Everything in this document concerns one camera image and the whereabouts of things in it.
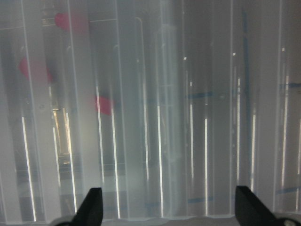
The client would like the red block in box upper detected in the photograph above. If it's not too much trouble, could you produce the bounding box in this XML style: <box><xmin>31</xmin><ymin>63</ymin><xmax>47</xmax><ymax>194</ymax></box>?
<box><xmin>55</xmin><ymin>12</ymin><xmax>88</xmax><ymax>33</ymax></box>

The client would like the clear plastic box lid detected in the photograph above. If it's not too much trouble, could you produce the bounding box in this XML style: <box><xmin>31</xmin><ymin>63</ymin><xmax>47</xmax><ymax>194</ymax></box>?
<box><xmin>0</xmin><ymin>0</ymin><xmax>301</xmax><ymax>226</ymax></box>

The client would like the red block in box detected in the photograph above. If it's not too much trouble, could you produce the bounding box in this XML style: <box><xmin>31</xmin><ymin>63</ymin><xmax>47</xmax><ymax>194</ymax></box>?
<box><xmin>55</xmin><ymin>12</ymin><xmax>88</xmax><ymax>33</ymax></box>
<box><xmin>18</xmin><ymin>57</ymin><xmax>53</xmax><ymax>83</ymax></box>
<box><xmin>95</xmin><ymin>96</ymin><xmax>114</xmax><ymax>115</ymax></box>

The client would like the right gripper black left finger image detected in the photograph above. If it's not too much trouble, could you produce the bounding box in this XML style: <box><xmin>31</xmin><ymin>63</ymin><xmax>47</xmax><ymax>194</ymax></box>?
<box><xmin>70</xmin><ymin>187</ymin><xmax>103</xmax><ymax>226</ymax></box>

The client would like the right gripper black right finger over lid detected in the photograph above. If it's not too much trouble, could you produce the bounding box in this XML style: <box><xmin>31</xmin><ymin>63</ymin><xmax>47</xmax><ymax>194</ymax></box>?
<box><xmin>235</xmin><ymin>186</ymin><xmax>282</xmax><ymax>226</ymax></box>

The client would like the red block in box middle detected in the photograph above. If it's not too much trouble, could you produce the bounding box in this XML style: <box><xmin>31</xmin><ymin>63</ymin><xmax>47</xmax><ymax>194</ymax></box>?
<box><xmin>18</xmin><ymin>57</ymin><xmax>53</xmax><ymax>83</ymax></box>

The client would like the red block in box bottom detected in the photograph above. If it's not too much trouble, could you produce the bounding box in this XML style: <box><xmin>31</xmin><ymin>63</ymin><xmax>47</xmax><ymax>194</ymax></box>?
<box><xmin>95</xmin><ymin>96</ymin><xmax>114</xmax><ymax>115</ymax></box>

